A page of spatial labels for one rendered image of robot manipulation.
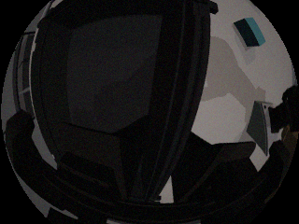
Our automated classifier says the teal cube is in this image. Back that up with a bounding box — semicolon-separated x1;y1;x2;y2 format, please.
233;18;265;47

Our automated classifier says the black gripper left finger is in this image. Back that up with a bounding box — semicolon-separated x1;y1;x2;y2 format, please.
56;115;150;201

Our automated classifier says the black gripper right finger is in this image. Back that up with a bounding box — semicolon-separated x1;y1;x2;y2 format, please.
171;132;257;203

